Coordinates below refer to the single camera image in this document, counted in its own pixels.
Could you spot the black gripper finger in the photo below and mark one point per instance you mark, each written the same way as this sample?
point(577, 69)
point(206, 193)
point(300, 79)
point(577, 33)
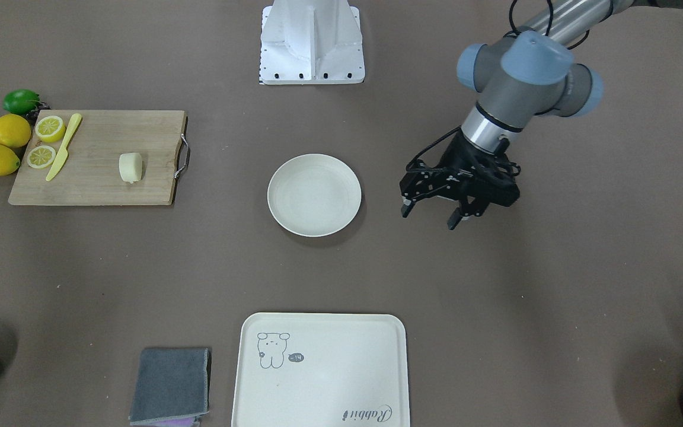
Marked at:
point(456, 218)
point(407, 206)

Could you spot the yellow lemon near lime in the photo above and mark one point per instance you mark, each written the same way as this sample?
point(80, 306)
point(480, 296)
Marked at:
point(15, 131)

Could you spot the cream round plate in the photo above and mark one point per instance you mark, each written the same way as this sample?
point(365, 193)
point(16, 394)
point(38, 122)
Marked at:
point(314, 195)

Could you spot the pale cream bun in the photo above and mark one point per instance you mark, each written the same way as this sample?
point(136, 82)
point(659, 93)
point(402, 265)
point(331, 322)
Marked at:
point(131, 167)

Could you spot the cream rectangular tray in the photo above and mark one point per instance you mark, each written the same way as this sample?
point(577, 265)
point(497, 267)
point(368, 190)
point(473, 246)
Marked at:
point(322, 369)

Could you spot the yellow plastic knife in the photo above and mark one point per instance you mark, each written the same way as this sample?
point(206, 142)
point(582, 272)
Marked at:
point(62, 153)

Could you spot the grey folded cloth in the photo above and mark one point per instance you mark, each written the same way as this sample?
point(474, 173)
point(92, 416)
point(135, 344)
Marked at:
point(172, 387)

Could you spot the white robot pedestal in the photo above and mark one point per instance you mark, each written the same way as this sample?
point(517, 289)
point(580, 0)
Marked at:
point(311, 42)

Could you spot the wooden cutting board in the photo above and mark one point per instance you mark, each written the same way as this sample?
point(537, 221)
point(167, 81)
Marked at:
point(91, 177)

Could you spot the lemon half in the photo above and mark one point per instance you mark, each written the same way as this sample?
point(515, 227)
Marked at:
point(42, 156)
point(50, 129)

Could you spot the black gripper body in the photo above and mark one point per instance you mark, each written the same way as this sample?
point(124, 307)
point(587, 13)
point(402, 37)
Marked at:
point(455, 159)

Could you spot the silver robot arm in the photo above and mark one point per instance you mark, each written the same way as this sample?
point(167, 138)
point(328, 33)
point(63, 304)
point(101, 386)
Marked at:
point(530, 72)

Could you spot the lemon half upper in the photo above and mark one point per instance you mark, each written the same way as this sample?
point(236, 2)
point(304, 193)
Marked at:
point(50, 129)

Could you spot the green lime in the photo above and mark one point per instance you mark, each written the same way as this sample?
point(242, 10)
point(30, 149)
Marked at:
point(21, 101)

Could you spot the lemon half lower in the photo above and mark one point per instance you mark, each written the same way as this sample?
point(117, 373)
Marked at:
point(42, 156)

